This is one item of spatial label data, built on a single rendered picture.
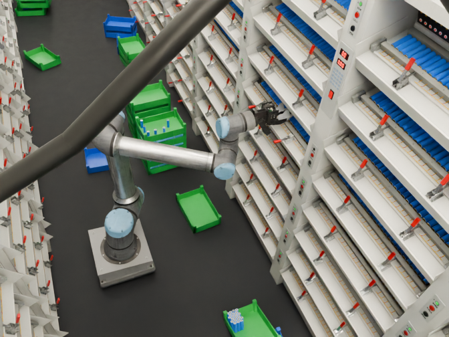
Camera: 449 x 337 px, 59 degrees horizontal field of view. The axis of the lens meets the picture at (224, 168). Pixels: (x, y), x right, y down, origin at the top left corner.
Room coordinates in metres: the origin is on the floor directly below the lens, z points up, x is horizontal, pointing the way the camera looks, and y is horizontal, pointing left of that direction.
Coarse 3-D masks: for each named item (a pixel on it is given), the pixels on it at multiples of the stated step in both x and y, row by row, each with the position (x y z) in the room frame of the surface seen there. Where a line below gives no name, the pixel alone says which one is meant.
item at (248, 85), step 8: (248, 80) 1.78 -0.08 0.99; (256, 80) 1.78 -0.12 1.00; (264, 80) 1.81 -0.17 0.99; (248, 88) 1.77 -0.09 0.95; (248, 96) 1.74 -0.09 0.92; (256, 96) 1.70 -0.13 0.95; (256, 104) 1.65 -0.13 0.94; (288, 120) 1.51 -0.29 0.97; (272, 128) 1.49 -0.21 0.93; (280, 128) 1.47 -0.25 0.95; (280, 136) 1.42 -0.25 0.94; (288, 144) 1.36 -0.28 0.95; (296, 152) 1.31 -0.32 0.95; (304, 152) 1.31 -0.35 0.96; (296, 160) 1.28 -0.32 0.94
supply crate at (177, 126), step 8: (168, 112) 2.21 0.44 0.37; (176, 112) 2.22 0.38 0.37; (136, 120) 2.08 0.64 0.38; (144, 120) 2.12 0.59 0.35; (152, 120) 2.15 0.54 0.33; (160, 120) 2.17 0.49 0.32; (176, 120) 2.19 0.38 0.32; (152, 128) 2.08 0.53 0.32; (160, 128) 2.08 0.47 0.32; (168, 128) 2.09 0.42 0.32; (176, 128) 2.10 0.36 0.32; (184, 128) 2.06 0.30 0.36; (144, 136) 1.92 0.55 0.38; (152, 136) 1.95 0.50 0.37; (160, 136) 1.98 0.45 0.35; (168, 136) 2.00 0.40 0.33
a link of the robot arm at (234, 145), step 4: (220, 140) 1.35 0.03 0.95; (224, 140) 1.33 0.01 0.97; (236, 140) 1.34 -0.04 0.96; (220, 144) 1.34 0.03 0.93; (224, 144) 1.33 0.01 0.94; (228, 144) 1.33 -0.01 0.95; (232, 144) 1.33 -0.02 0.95; (236, 144) 1.34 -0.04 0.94; (220, 148) 1.31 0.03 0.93; (232, 148) 1.31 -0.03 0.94; (236, 148) 1.33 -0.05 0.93; (236, 152) 1.30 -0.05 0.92
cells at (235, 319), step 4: (228, 312) 0.92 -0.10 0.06; (232, 312) 0.93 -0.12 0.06; (236, 312) 0.92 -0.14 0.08; (228, 316) 0.91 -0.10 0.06; (232, 316) 0.90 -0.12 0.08; (236, 316) 0.90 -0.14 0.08; (240, 316) 0.90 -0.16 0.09; (228, 320) 0.90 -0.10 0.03; (232, 320) 0.87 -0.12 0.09; (236, 320) 0.87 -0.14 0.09; (240, 320) 0.87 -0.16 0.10; (232, 324) 0.85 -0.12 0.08; (236, 324) 0.85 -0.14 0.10; (240, 324) 0.86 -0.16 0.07; (232, 328) 0.84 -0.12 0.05; (236, 328) 0.84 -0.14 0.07; (240, 328) 0.85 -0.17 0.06
